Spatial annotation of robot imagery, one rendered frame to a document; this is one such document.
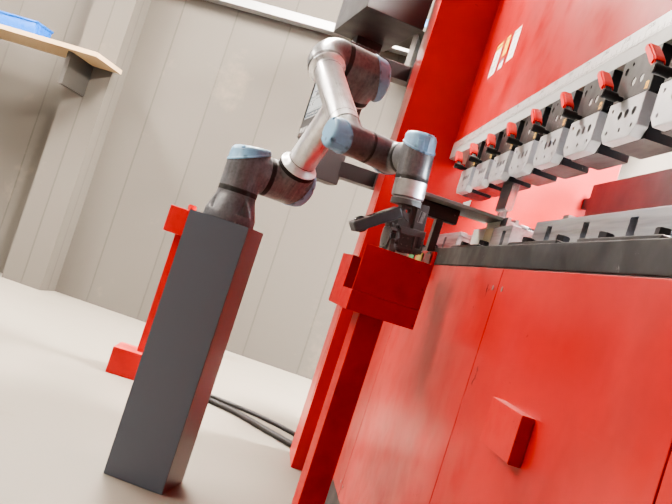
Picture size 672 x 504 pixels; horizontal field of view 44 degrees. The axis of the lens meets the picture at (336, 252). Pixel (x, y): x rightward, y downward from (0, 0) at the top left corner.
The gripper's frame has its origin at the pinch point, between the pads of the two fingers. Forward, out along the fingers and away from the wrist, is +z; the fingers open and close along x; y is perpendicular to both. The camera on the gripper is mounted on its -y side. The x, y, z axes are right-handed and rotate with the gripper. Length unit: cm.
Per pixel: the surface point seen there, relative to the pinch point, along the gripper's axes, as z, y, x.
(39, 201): 3, -135, 425
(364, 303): 4.6, -3.2, -4.9
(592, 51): -59, 30, -15
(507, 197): -30, 37, 27
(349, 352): 16.5, -2.1, 2.2
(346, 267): -2.1, -6.3, 6.9
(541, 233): -18.7, 27.9, -16.5
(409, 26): -100, 26, 138
